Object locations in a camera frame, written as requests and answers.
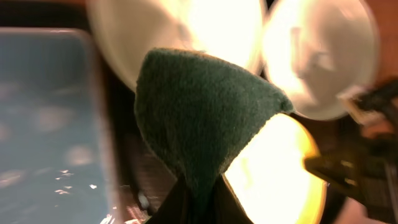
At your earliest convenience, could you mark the pale green plate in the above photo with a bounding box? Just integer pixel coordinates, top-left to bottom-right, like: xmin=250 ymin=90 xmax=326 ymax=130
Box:
xmin=262 ymin=0 xmax=379 ymax=121
xmin=87 ymin=0 xmax=266 ymax=90

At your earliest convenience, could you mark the green yellow sponge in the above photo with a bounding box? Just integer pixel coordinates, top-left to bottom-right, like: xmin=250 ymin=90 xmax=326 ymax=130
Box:
xmin=134 ymin=48 xmax=293 ymax=199

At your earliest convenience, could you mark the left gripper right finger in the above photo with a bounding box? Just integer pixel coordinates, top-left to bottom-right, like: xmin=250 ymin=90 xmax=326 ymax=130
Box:
xmin=208 ymin=175 xmax=253 ymax=224

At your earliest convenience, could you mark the yellow plate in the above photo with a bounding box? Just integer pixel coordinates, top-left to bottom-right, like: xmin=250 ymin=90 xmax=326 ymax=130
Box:
xmin=224 ymin=114 xmax=326 ymax=224

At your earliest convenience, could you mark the round black serving tray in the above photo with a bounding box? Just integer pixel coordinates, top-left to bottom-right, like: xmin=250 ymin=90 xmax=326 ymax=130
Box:
xmin=100 ymin=57 xmax=176 ymax=223

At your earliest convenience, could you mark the black rectangular water tray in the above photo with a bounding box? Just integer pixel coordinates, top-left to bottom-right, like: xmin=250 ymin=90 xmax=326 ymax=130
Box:
xmin=1 ymin=27 xmax=123 ymax=224

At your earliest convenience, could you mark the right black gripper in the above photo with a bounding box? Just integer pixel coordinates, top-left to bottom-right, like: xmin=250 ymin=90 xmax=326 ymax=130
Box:
xmin=304 ymin=80 xmax=397 ymax=223

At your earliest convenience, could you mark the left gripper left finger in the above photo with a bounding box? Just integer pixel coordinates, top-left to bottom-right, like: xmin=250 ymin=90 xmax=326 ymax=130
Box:
xmin=146 ymin=177 xmax=192 ymax=224

